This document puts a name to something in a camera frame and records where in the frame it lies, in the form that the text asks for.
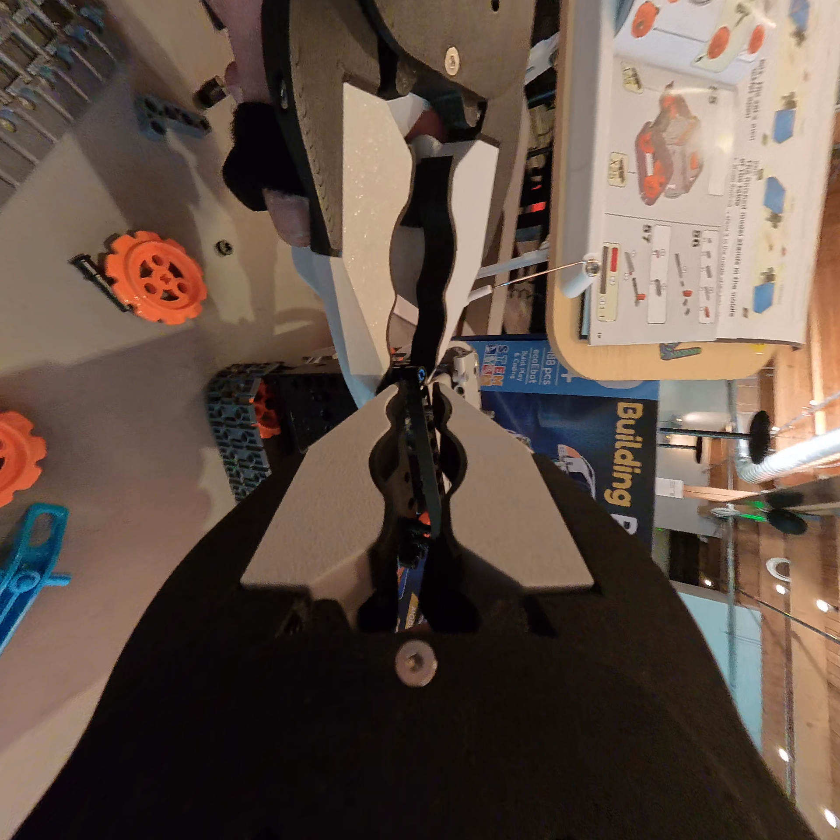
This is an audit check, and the long black holed beam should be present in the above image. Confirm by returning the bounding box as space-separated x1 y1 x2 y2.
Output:
394 365 441 526

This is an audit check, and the person's left hand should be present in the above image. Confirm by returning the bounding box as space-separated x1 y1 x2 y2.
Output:
217 0 316 250

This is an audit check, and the black pendant lamp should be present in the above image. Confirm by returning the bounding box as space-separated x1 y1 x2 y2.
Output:
716 503 821 535
657 411 771 454

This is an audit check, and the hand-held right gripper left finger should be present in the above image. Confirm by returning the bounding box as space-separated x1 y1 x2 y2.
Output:
241 388 410 624

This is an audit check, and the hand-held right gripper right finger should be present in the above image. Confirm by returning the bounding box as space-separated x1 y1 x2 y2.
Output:
434 388 592 624

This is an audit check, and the wooden desk riser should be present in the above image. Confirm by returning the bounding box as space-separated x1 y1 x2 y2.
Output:
545 0 821 382

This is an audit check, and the orange gear wheel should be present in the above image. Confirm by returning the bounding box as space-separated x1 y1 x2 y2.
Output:
0 411 47 509
73 233 208 325

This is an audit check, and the grey track chain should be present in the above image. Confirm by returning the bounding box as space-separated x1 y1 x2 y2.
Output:
0 0 126 172

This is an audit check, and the silver ventilation duct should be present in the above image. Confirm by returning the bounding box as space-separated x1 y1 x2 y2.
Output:
733 423 840 489

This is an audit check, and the grey toy robot vehicle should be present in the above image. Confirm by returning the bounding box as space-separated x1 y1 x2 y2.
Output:
208 344 480 502

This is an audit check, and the robot kit box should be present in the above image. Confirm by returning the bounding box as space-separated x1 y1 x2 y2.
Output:
453 339 657 542

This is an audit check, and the instruction booklet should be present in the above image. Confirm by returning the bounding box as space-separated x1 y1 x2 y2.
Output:
588 0 815 349

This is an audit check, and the teal plastic wrench tool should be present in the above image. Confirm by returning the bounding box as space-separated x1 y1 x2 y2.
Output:
0 506 69 651

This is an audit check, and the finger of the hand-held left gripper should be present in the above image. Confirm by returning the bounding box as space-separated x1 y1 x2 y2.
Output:
292 86 421 408
414 105 529 375

